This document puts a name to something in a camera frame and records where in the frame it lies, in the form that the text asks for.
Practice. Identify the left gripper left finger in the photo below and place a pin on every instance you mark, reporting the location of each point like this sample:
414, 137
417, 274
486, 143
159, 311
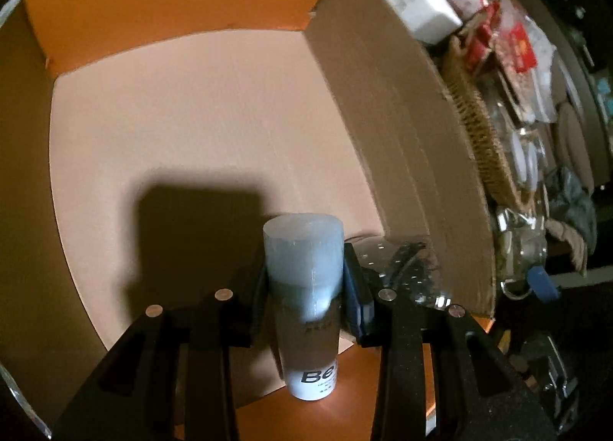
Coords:
241, 306

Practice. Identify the clear jar of black beads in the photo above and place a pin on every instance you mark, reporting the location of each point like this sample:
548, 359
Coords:
404, 265

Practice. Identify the wicker basket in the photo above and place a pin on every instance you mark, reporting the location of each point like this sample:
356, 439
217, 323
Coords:
493, 166

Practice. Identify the white tube bottle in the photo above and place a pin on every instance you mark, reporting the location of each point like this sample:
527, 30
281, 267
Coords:
304, 256

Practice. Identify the orange cardboard box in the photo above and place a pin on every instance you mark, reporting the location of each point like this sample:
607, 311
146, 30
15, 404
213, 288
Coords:
145, 142

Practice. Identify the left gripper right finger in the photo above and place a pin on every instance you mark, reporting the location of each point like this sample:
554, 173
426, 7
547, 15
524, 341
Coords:
366, 302

